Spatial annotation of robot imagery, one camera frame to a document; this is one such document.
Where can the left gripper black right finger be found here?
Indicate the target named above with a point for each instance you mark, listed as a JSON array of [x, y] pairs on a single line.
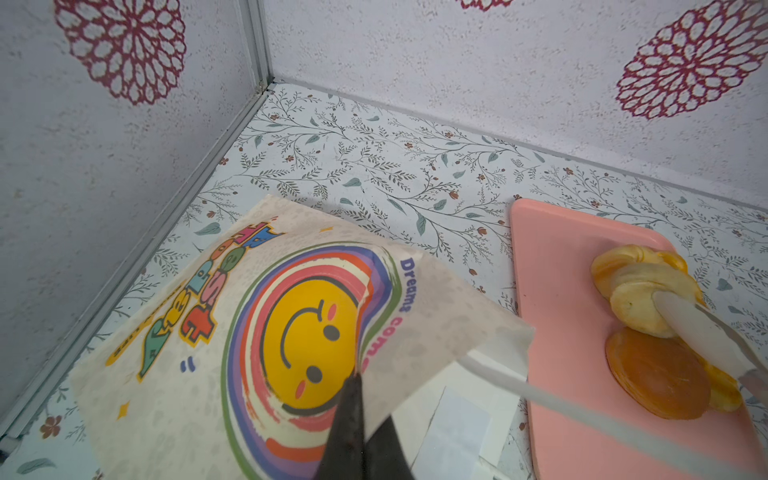
[[383, 455]]

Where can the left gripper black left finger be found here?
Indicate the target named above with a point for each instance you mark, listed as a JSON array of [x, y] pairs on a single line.
[[344, 455]]

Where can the white printed paper bag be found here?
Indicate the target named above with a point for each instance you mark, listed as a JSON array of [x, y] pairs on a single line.
[[234, 370]]

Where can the round fake bread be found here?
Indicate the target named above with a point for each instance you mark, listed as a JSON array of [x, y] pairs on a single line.
[[660, 374]]

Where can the orange fake bread roll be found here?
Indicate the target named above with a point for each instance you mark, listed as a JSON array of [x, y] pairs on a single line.
[[628, 276]]

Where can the metal tongs with white tips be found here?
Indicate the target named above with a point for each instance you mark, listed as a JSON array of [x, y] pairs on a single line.
[[715, 341]]

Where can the yellow fluted fake cake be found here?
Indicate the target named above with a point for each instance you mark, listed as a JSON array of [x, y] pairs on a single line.
[[724, 394]]

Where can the pink plastic tray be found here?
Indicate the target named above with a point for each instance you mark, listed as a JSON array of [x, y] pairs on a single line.
[[553, 249]]

